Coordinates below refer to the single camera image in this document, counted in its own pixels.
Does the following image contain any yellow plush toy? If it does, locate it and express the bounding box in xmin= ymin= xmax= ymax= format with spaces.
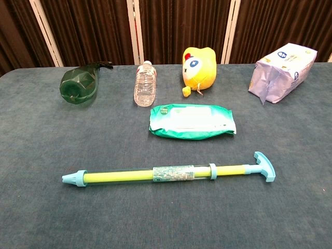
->
xmin=182 ymin=47 xmax=217 ymax=98

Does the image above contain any green spray bottle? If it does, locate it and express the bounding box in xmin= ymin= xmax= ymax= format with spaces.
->
xmin=59 ymin=61 xmax=114 ymax=106

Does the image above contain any clear plastic water bottle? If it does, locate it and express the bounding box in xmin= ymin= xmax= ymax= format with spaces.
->
xmin=133 ymin=60 xmax=158 ymax=107

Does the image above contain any yellow telescopic rod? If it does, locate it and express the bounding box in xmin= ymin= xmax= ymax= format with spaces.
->
xmin=82 ymin=151 xmax=276 ymax=184

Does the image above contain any dark brown curtain panel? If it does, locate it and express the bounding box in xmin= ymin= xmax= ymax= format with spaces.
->
xmin=139 ymin=0 xmax=231 ymax=65
xmin=0 ymin=0 xmax=56 ymax=77
xmin=229 ymin=0 xmax=332 ymax=64
xmin=38 ymin=0 xmax=137 ymax=67

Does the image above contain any blue felt table cover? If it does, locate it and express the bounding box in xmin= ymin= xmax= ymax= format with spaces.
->
xmin=0 ymin=61 xmax=332 ymax=249

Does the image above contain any white frame post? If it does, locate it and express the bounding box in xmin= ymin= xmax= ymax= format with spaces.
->
xmin=126 ymin=0 xmax=145 ymax=65
xmin=220 ymin=0 xmax=242 ymax=65
xmin=29 ymin=0 xmax=64 ymax=67

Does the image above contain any green wet wipes pack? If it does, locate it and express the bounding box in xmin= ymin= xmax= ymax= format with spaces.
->
xmin=148 ymin=103 xmax=237 ymax=141

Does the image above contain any purple tissue pack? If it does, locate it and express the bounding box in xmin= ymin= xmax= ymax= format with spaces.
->
xmin=248 ymin=43 xmax=318 ymax=105

